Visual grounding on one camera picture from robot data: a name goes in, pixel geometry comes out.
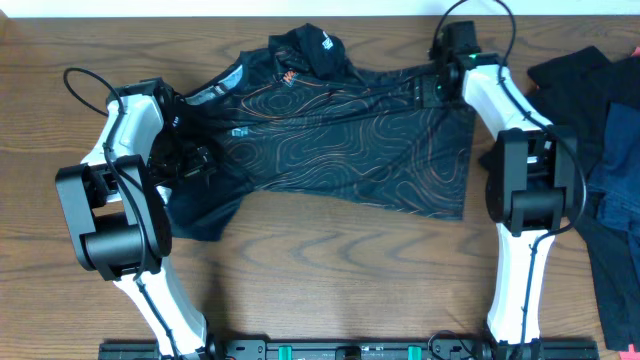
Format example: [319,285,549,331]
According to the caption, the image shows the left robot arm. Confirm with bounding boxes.
[55,78,217,359]

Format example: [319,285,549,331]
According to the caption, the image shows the blue denim garment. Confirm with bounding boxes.
[587,101,640,236]

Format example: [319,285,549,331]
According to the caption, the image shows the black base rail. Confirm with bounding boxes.
[97,334,601,360]

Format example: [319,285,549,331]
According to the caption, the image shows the black orange-patterned jersey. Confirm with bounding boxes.
[148,24,475,241]

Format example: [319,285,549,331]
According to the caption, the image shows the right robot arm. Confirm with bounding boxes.
[428,21,584,359]

